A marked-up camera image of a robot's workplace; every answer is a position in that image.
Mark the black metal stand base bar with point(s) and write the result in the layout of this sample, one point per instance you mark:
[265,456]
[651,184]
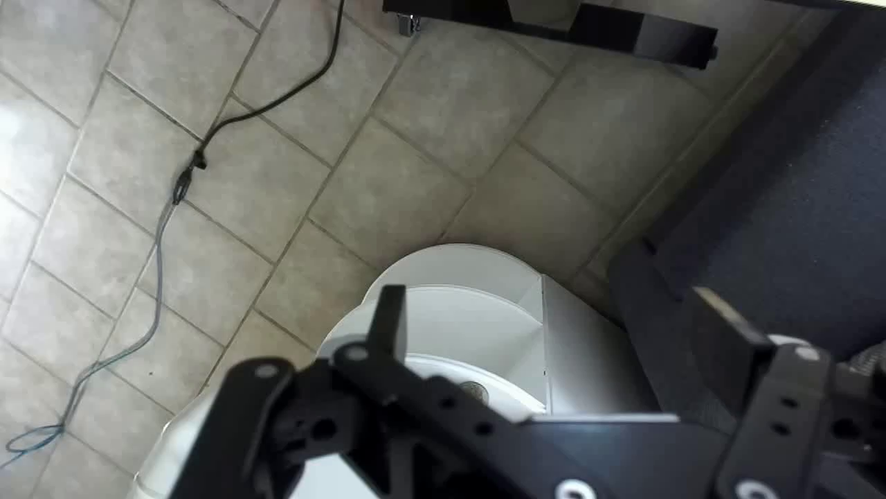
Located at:
[611,28]

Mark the dark fabric sofa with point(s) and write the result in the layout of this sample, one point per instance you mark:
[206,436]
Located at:
[792,202]

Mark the white round tiered shelf unit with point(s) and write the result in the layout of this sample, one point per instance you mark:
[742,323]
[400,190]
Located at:
[479,305]

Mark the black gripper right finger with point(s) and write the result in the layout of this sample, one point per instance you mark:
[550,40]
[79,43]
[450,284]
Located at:
[785,417]

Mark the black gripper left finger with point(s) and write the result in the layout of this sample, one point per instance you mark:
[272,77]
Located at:
[278,417]

